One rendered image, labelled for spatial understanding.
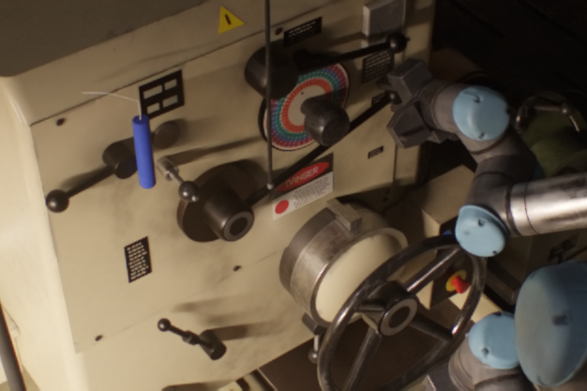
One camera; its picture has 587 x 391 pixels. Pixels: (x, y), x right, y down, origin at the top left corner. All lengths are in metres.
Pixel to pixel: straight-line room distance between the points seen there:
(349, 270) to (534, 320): 0.94
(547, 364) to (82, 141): 0.82
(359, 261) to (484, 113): 0.49
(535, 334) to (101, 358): 1.03
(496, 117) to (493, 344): 0.36
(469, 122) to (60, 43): 0.59
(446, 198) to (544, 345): 1.12
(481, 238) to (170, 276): 0.58
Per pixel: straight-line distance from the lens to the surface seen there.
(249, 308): 2.18
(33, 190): 1.74
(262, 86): 1.76
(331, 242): 2.07
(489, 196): 1.67
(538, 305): 1.16
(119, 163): 1.71
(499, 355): 1.52
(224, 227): 1.86
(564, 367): 1.14
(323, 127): 1.84
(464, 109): 1.70
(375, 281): 1.92
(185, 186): 1.75
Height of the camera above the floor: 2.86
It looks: 43 degrees down
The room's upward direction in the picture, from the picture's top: straight up
